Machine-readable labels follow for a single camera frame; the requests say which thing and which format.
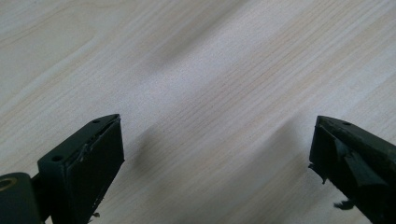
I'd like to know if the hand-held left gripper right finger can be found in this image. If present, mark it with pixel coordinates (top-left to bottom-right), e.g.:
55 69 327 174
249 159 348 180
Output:
307 115 396 224

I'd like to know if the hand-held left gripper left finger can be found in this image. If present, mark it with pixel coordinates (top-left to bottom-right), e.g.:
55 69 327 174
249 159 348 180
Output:
36 113 126 224

